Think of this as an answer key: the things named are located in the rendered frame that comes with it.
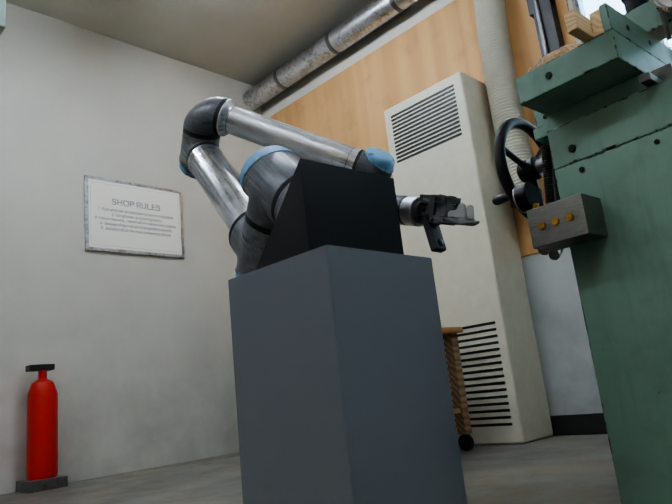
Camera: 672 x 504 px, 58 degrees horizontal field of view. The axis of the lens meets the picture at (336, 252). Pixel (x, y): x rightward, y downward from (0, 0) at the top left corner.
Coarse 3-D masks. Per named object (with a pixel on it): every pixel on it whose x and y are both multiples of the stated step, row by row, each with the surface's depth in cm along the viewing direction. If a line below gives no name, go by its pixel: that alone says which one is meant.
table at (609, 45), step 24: (576, 48) 116; (600, 48) 113; (624, 48) 113; (528, 72) 124; (552, 72) 120; (576, 72) 116; (600, 72) 115; (624, 72) 116; (528, 96) 124; (552, 96) 123; (576, 96) 124
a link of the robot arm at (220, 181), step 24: (192, 144) 184; (216, 144) 187; (192, 168) 180; (216, 168) 171; (216, 192) 164; (240, 192) 159; (240, 216) 148; (240, 240) 144; (264, 240) 137; (240, 264) 144
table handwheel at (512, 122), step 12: (516, 120) 156; (504, 132) 151; (528, 132) 162; (504, 144) 149; (540, 144) 164; (504, 156) 148; (516, 156) 153; (540, 156) 161; (504, 168) 147; (528, 168) 154; (540, 168) 153; (504, 180) 147; (528, 180) 156; (540, 204) 156
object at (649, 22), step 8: (640, 8) 135; (648, 8) 133; (632, 16) 136; (640, 16) 135; (648, 16) 133; (656, 16) 132; (640, 24) 134; (648, 24) 133; (656, 24) 132; (648, 32) 133; (656, 32) 134; (664, 32) 134
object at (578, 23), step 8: (568, 16) 112; (576, 16) 111; (584, 16) 113; (568, 24) 111; (576, 24) 110; (584, 24) 112; (568, 32) 111; (576, 32) 112; (584, 32) 112; (592, 32) 114; (584, 40) 115
